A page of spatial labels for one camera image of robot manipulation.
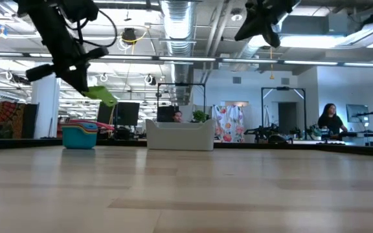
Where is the green potted plant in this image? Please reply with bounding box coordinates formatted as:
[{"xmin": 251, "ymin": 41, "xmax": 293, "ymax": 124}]
[{"xmin": 192, "ymin": 109, "xmax": 207, "ymax": 124}]

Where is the silver ventilation duct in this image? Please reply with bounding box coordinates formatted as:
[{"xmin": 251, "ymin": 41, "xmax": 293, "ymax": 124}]
[{"xmin": 159, "ymin": 0, "xmax": 196, "ymax": 105}]

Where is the long ceiling light strip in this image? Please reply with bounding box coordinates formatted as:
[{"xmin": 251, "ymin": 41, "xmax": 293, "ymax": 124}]
[
  {"xmin": 0, "ymin": 50, "xmax": 216, "ymax": 63},
  {"xmin": 221, "ymin": 58, "xmax": 373, "ymax": 69}
]

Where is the black computer monitor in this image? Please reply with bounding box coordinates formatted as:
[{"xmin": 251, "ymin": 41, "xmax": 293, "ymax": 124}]
[
  {"xmin": 96, "ymin": 101, "xmax": 119, "ymax": 126},
  {"xmin": 117, "ymin": 102, "xmax": 141, "ymax": 127},
  {"xmin": 156, "ymin": 105, "xmax": 176, "ymax": 123}
]

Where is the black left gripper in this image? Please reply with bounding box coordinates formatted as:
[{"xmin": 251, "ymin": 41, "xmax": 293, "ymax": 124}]
[{"xmin": 25, "ymin": 12, "xmax": 109, "ymax": 93}]

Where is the green measuring cup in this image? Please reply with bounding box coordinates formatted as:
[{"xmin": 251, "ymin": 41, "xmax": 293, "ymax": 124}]
[{"xmin": 82, "ymin": 85, "xmax": 119, "ymax": 107}]

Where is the grey ceiling air unit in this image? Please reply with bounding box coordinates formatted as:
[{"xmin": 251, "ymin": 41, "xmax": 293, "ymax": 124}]
[{"xmin": 282, "ymin": 14, "xmax": 349, "ymax": 37}]

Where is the teal measuring cup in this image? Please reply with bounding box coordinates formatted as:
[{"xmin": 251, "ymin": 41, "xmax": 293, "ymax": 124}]
[{"xmin": 62, "ymin": 126, "xmax": 98, "ymax": 150}]

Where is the black metal rig frame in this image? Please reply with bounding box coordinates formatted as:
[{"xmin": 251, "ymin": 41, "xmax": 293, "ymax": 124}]
[
  {"xmin": 157, "ymin": 82, "xmax": 207, "ymax": 124},
  {"xmin": 260, "ymin": 86, "xmax": 307, "ymax": 137}
]

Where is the white room pillar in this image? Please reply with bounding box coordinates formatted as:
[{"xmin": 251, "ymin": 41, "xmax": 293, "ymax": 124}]
[{"xmin": 30, "ymin": 73, "xmax": 61, "ymax": 140}]

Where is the black ceiling device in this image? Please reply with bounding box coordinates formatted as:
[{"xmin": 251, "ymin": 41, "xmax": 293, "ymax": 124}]
[{"xmin": 121, "ymin": 27, "xmax": 137, "ymax": 45}]

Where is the grey wall monitor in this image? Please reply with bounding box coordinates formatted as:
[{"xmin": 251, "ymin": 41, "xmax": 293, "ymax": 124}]
[{"xmin": 345, "ymin": 104, "xmax": 370, "ymax": 124}]

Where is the white plastic basket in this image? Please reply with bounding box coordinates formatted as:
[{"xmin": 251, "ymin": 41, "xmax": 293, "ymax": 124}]
[{"xmin": 145, "ymin": 118, "xmax": 216, "ymax": 151}]

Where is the floral patterned curtain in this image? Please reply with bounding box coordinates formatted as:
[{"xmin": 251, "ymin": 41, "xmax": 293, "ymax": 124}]
[{"xmin": 211, "ymin": 104, "xmax": 244, "ymax": 144}]

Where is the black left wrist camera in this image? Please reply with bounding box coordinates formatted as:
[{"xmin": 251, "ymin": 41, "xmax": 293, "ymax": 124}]
[{"xmin": 60, "ymin": 0, "xmax": 100, "ymax": 22}]

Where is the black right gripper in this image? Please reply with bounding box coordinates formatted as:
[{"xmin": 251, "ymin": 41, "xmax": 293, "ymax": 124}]
[{"xmin": 234, "ymin": 0, "xmax": 301, "ymax": 49}]

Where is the black aluminium table frame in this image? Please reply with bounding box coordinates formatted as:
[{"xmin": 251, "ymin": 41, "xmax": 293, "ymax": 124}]
[{"xmin": 0, "ymin": 137, "xmax": 373, "ymax": 159}]

